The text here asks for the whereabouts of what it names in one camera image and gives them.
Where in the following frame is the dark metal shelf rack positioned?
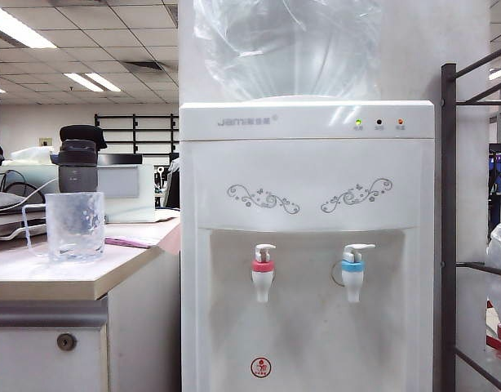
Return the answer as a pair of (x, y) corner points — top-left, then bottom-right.
(440, 42), (501, 392)

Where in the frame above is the round drawer lock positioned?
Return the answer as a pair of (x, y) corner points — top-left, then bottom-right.
(56, 332), (78, 352)

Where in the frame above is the black wall rack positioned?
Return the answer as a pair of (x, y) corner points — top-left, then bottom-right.
(94, 113), (180, 155)

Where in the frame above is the dark display with blue glow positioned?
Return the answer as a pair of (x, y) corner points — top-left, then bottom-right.
(489, 142), (501, 213)

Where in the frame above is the white desk drawer cabinet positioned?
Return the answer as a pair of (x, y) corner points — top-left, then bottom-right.
(0, 251), (182, 392)

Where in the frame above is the pink paper booklet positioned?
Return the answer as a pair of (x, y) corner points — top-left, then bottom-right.
(104, 234), (160, 249)

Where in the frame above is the grey water bottle black lid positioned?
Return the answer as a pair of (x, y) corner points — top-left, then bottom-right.
(49, 138), (100, 195)

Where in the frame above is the clear bagged water jug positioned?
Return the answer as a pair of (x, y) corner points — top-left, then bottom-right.
(192, 0), (383, 101)

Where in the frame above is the clear plastic mug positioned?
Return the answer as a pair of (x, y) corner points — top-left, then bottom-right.
(20, 191), (107, 263)

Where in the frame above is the chair with draped jacket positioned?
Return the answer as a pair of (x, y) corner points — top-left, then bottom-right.
(59, 124), (109, 150)

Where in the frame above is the ceiling air vent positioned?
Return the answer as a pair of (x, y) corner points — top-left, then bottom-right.
(122, 60), (164, 74)

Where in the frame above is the white water dispenser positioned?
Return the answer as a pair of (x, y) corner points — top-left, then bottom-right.
(179, 100), (436, 392)

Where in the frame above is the grey felt sleeve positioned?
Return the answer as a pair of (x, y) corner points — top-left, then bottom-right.
(0, 189), (29, 213)

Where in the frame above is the red hot water tap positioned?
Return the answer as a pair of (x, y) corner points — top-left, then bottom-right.
(250, 243), (277, 303)

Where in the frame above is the blue cold water tap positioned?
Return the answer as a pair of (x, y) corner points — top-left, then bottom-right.
(339, 243), (376, 304)

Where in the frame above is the white desktop box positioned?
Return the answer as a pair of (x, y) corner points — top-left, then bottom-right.
(95, 163), (157, 224)

